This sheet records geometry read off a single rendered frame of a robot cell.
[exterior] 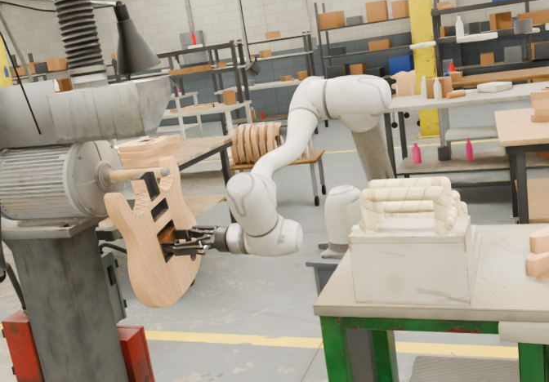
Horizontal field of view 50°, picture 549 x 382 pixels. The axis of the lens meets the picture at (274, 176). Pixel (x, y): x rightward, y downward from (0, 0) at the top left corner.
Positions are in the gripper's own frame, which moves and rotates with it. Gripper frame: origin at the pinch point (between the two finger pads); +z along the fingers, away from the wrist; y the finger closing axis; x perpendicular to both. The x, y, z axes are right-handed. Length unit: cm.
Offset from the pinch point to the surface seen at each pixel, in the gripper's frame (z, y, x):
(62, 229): 32.9, -5.6, 8.1
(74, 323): 39.2, -8.8, -24.8
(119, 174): 15.6, 6.9, 19.9
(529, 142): -106, 180, -48
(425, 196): -78, -11, 16
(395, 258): -69, -14, 2
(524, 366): -96, -18, -25
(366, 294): -61, -16, -8
